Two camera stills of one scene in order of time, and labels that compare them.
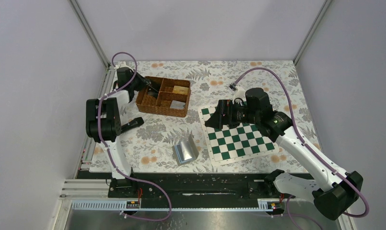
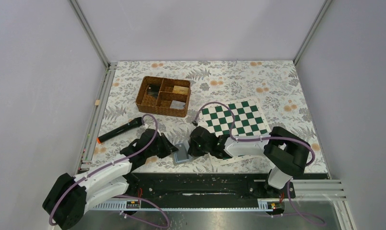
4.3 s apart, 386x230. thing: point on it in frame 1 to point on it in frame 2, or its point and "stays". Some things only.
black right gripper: x=224 y=107 to x=193 y=151
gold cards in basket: x=181 y=90 stays
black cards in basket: x=153 y=90 stays
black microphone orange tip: x=136 y=122 stays
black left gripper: x=143 y=82 to x=169 y=147
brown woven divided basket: x=173 y=97 stays
